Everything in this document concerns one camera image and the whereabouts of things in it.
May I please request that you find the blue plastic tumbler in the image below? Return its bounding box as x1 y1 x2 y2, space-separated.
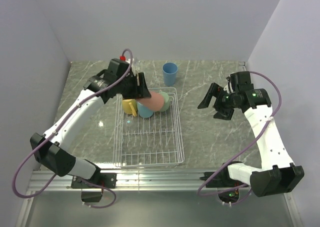
162 62 178 87

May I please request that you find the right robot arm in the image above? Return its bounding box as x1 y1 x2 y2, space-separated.
197 71 305 197

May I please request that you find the green plastic tumbler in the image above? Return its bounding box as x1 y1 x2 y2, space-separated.
159 91 170 112

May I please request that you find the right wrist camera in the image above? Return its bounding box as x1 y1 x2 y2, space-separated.
224 76 234 93

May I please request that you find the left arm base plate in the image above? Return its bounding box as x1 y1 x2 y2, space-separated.
70 172 117 189

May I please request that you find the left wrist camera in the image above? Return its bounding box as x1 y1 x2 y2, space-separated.
119 55 139 76

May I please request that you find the white wire dish rack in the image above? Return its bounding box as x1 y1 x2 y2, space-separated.
113 87 185 168

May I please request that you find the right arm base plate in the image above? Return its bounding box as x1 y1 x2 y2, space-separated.
199 171 249 188

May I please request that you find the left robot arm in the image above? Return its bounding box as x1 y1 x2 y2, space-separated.
30 58 151 188

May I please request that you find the yellow ceramic mug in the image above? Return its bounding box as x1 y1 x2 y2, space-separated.
122 99 138 117

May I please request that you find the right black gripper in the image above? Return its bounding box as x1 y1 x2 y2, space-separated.
198 82 240 121

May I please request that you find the aluminium mounting rail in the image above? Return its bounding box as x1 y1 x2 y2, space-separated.
27 168 215 192

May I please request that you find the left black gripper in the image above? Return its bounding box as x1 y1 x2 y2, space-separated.
116 72 151 101

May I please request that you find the clear faceted drinking glass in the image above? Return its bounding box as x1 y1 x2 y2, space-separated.
122 117 137 135

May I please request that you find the light blue ceramic mug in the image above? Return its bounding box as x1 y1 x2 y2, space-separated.
137 102 154 118

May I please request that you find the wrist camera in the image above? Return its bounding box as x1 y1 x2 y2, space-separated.
119 55 139 76
224 76 234 93

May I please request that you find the salmon pink plastic tumbler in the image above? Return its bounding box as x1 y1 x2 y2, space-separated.
136 91 165 112

